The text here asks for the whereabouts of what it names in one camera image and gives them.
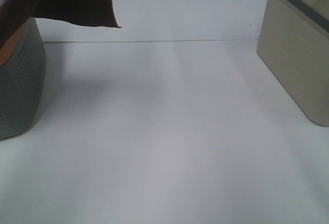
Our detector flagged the brown towel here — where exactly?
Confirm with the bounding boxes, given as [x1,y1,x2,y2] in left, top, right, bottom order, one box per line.
[1,0,119,45]

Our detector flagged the white back panel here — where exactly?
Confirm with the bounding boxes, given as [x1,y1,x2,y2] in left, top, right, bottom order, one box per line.
[37,0,267,42]

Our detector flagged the beige storage bin grey rim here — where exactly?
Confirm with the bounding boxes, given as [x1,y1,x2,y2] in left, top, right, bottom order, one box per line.
[257,0,328,127]

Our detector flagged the grey perforated basket orange rim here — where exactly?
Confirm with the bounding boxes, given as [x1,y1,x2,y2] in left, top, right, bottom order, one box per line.
[0,0,47,141]

